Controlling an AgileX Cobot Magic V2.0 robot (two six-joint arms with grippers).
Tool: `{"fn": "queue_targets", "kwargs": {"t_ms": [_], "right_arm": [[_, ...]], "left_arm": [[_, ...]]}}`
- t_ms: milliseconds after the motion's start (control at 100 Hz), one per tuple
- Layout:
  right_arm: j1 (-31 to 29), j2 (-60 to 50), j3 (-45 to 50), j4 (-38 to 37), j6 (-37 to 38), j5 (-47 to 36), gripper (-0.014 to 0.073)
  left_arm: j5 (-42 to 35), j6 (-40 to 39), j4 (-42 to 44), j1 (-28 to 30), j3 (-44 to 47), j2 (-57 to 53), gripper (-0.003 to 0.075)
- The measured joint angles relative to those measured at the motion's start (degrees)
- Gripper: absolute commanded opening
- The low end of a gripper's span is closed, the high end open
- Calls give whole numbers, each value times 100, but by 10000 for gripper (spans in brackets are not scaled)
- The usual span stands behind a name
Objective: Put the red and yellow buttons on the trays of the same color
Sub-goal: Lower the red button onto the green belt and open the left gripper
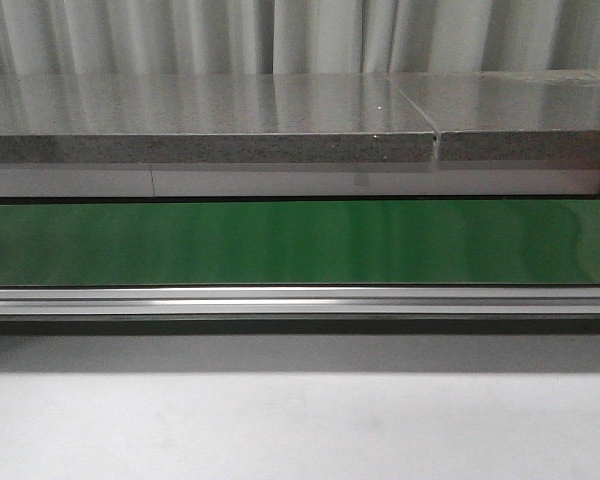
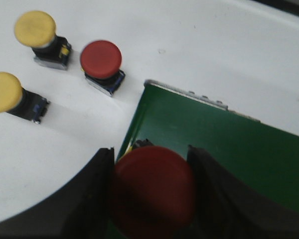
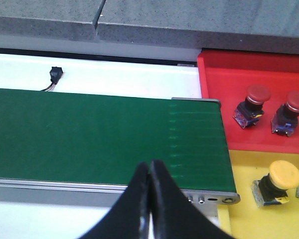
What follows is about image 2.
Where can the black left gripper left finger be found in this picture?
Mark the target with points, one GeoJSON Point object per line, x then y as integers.
{"type": "Point", "coordinates": [75, 211]}

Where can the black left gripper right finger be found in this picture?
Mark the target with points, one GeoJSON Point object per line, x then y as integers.
{"type": "Point", "coordinates": [229, 209]}

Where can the red mushroom push button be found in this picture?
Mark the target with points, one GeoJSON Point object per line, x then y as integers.
{"type": "Point", "coordinates": [100, 61]}
{"type": "Point", "coordinates": [152, 193]}

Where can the yellow mushroom push button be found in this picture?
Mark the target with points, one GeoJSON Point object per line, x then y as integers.
{"type": "Point", "coordinates": [37, 29]}
{"type": "Point", "coordinates": [17, 101]}

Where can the green conveyor belt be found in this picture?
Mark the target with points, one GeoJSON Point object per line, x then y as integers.
{"type": "Point", "coordinates": [263, 157]}

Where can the far conveyor side rail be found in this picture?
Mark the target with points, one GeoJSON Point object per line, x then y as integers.
{"type": "Point", "coordinates": [192, 95]}

